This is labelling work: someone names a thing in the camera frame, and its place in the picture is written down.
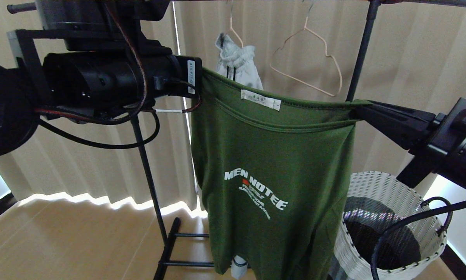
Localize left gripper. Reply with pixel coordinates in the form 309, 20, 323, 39
140, 54, 202, 110

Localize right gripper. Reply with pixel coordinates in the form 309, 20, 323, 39
396, 97, 466, 191

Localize pale grey shorts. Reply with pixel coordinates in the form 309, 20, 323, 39
215, 32, 264, 280

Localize pink clothes hanger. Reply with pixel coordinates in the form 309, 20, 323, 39
270, 0, 343, 97
225, 0, 244, 49

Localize green garment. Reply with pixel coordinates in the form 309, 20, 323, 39
190, 68, 373, 280

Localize white laundry basket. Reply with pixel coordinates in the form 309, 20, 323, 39
332, 171, 453, 280

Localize black clothes rack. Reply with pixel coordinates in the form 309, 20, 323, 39
7, 0, 466, 280

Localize beige curtain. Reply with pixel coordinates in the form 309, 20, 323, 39
0, 0, 466, 212

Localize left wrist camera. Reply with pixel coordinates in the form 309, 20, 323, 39
7, 0, 171, 53

